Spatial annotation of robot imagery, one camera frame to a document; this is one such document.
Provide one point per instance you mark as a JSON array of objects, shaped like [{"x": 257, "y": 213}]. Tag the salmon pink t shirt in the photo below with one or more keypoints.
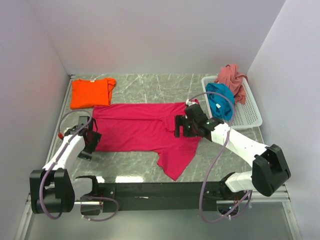
[{"x": 233, "y": 79}]

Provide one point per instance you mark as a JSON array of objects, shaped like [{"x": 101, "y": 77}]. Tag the white plastic basket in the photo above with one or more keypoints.
[{"x": 247, "y": 115}]

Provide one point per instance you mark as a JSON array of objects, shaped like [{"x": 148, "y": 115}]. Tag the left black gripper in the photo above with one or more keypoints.
[{"x": 96, "y": 137}]

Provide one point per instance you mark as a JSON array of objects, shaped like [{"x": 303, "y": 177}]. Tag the teal blue t shirt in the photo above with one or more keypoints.
[{"x": 219, "y": 106}]

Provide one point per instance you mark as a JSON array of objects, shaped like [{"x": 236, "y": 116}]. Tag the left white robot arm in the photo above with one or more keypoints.
[{"x": 51, "y": 189}]

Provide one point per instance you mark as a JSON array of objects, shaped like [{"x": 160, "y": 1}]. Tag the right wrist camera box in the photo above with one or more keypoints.
[{"x": 190, "y": 102}]

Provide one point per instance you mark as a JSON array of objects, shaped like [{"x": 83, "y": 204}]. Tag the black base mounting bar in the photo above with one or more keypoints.
[{"x": 143, "y": 196}]

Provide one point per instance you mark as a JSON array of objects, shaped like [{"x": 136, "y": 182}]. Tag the magenta t shirt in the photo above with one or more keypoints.
[{"x": 146, "y": 127}]

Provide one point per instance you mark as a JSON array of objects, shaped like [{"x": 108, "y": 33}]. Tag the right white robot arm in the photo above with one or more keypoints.
[{"x": 269, "y": 168}]

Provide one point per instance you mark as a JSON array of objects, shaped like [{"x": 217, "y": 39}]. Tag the folded orange t shirt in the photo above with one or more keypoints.
[{"x": 90, "y": 93}]

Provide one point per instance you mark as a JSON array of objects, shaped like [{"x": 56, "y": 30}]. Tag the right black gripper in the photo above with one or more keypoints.
[{"x": 182, "y": 120}]

